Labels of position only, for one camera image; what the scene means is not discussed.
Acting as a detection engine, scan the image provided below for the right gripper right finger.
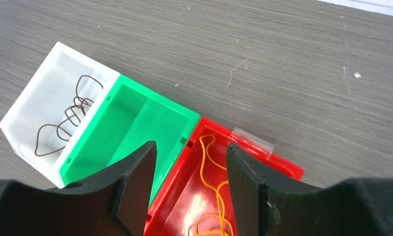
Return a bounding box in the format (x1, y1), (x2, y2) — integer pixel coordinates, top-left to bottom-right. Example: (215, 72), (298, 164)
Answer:
(226, 143), (393, 236)

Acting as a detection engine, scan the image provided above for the green plastic bin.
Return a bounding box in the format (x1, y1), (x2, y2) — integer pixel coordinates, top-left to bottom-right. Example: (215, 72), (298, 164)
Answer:
(59, 75), (200, 201)

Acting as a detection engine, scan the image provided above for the red plastic bin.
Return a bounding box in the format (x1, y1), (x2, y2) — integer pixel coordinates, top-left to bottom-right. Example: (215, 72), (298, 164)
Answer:
(144, 117), (304, 236)

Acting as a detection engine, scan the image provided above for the brown wire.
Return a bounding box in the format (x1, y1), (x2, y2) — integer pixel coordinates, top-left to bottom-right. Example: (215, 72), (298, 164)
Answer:
(34, 75), (104, 158)

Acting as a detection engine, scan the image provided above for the white plastic bin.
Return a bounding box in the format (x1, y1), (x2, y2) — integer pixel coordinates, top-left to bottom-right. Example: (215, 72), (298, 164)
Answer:
(0, 42), (119, 188)

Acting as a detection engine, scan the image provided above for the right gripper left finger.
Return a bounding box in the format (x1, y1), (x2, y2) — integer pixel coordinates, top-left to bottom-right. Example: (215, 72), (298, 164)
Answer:
(0, 141), (157, 236)

